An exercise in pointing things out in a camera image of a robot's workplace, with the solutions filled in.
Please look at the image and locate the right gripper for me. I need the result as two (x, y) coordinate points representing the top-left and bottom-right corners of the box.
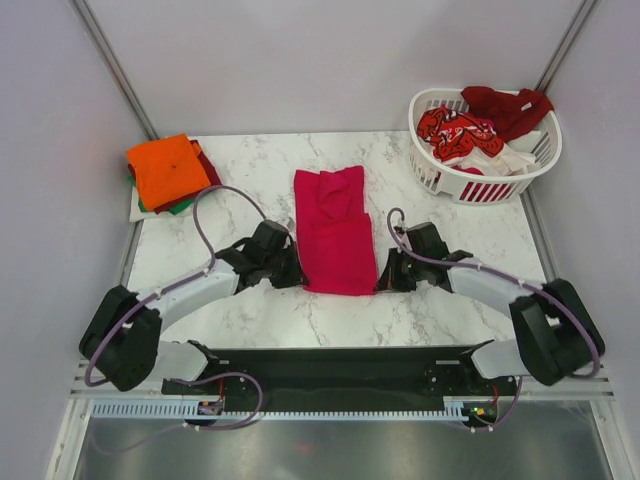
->
(374, 247), (426, 293)

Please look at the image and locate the pink t-shirt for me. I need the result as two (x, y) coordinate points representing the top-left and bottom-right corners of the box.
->
(294, 166), (378, 296)

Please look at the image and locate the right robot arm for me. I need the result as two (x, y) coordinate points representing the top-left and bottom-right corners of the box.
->
(376, 222), (605, 394)

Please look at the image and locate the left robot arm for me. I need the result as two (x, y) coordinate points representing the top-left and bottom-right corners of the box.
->
(79, 220), (306, 393)

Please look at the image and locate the folded dark red t-shirt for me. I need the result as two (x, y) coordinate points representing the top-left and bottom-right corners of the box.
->
(154, 140), (224, 215)

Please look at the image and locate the folded green t-shirt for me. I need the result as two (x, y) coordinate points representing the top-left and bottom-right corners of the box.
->
(128, 168), (195, 214)

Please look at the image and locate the white laundry basket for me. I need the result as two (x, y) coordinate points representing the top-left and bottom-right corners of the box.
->
(408, 88), (562, 205)

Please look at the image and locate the folded orange t-shirt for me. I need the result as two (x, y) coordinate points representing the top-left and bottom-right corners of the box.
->
(126, 134), (212, 211)

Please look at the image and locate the red patterned white t-shirt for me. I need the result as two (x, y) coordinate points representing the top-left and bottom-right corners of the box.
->
(416, 106), (539, 177)

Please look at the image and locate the dark red t-shirt in basket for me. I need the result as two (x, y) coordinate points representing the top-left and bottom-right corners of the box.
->
(461, 86), (554, 142)

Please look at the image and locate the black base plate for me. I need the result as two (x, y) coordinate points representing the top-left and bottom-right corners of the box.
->
(161, 346), (516, 414)

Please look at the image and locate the white slotted cable duct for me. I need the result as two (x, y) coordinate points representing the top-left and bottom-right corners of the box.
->
(91, 399), (480, 421)

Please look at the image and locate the aluminium frame rail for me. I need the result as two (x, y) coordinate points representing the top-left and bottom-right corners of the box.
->
(90, 351), (613, 399)

